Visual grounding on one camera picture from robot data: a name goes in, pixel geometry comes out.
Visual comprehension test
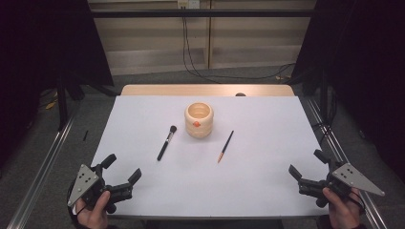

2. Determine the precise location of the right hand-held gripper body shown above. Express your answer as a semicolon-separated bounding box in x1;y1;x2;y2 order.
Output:
298;161;386;209

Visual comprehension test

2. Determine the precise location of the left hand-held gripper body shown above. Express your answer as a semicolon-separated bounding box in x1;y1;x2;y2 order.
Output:
67;164;133;215

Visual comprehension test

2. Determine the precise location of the black-handled makeup brush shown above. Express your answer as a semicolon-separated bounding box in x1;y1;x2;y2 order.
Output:
156;125;178;162

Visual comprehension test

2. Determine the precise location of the brown pencil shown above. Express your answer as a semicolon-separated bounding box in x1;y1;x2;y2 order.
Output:
217;130;235;164

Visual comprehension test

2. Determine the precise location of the cream ribbed brush holder cup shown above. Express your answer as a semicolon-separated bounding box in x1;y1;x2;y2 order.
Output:
183;101;215;139

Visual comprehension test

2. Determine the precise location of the person's right hand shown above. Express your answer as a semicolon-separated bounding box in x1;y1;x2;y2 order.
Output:
322;187;365;229

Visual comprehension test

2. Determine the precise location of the person's left hand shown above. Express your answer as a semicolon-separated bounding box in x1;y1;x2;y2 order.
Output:
75;190;111;229

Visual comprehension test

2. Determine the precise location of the white table sheet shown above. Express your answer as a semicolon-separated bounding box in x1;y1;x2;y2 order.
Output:
70;94;343;220

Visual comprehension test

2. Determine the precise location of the black metal stand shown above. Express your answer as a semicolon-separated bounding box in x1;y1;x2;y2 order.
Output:
55;73;70;132

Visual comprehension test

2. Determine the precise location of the black curtain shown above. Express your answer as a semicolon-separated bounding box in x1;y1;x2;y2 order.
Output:
0;0;115;166
290;0;405;184

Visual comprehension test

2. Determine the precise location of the black horizontal metal bar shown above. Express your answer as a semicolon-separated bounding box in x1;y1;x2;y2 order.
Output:
90;9;317;19

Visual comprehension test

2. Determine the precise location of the right hand-held gripper cable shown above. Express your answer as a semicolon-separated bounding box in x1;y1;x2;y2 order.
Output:
348;190;367;215

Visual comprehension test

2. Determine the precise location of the aluminium floor rail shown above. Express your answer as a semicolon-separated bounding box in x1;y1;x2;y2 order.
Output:
305;96;389;229
6;106;81;229

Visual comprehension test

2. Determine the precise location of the black floor cable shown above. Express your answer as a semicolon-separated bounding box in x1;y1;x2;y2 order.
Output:
313;89;337;146

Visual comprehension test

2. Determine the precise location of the black hanging wall cable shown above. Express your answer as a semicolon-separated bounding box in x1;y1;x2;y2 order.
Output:
181;8;222;85
184;17;296;81

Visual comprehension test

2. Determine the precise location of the white wall socket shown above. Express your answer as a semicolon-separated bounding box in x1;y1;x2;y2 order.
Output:
177;0;202;10

